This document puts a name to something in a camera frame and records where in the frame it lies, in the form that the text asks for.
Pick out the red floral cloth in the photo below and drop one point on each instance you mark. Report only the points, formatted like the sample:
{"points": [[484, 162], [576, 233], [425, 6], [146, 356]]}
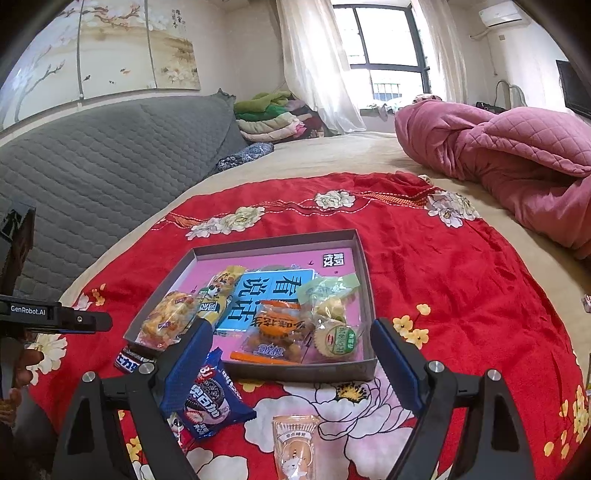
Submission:
{"points": [[440, 273]]}

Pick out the black framed window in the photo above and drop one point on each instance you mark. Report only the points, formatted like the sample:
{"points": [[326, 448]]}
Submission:
{"points": [[385, 53]]}

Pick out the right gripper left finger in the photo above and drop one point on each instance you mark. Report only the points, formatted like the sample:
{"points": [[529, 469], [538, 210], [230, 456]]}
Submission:
{"points": [[91, 443]]}

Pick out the small wrapped candy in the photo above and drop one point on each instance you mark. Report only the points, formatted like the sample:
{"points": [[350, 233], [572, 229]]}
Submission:
{"points": [[586, 301]]}

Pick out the blue oreo style cookie pack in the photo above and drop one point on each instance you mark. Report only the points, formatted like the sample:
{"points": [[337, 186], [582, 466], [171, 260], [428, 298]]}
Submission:
{"points": [[213, 402]]}

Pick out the black television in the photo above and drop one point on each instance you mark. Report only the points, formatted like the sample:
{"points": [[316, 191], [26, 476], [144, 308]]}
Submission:
{"points": [[576, 97]]}

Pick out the white sheer curtain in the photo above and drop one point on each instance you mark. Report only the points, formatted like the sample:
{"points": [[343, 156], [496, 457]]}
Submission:
{"points": [[315, 64]]}

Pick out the grey tray with pink book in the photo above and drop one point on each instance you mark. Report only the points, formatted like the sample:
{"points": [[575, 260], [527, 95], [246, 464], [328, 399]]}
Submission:
{"points": [[274, 270]]}

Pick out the green yellow candy pack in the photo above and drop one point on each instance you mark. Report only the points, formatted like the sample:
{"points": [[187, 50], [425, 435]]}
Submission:
{"points": [[326, 297]]}

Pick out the yellow panda bread stick pack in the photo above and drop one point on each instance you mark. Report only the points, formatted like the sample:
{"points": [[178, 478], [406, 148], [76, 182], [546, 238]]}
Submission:
{"points": [[213, 299]]}

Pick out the peach cake pack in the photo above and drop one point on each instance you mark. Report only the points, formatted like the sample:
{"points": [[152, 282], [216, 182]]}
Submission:
{"points": [[294, 439]]}

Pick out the grey quilted sofa back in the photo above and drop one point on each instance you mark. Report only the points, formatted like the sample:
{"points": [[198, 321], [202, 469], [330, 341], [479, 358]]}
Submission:
{"points": [[95, 176]]}

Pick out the pink quilted blanket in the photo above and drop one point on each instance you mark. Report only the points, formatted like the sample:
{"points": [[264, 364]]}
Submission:
{"points": [[534, 162]]}

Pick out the stack of folded clothes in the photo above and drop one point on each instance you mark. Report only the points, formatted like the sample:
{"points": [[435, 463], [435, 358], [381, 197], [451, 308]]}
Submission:
{"points": [[278, 117]]}

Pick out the round cake green label pack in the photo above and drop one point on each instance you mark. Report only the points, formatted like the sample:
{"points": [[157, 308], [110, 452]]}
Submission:
{"points": [[334, 341]]}

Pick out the white air conditioner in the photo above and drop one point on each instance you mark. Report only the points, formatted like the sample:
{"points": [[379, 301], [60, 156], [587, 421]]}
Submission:
{"points": [[503, 14]]}

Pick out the dark blue patterned cloth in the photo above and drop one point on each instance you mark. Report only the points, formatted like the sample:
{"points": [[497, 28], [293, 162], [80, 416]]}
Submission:
{"points": [[248, 154]]}

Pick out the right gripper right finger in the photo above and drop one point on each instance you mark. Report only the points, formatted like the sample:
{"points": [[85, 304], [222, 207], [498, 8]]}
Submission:
{"points": [[493, 444]]}

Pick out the orange brown cookie snack bag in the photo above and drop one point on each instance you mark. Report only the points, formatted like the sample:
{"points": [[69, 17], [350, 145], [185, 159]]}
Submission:
{"points": [[278, 335]]}

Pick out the blue white chocolate bar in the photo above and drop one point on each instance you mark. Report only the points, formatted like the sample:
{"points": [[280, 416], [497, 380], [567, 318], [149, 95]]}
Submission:
{"points": [[127, 361]]}

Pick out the floral wall painting panels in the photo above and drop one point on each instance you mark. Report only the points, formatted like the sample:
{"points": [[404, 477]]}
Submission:
{"points": [[98, 48]]}

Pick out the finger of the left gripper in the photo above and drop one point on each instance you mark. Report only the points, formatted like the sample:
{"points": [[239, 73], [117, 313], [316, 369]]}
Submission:
{"points": [[20, 315]]}

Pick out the yellow puffed snack bag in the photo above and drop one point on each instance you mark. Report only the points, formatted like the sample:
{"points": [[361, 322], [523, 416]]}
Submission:
{"points": [[167, 320]]}

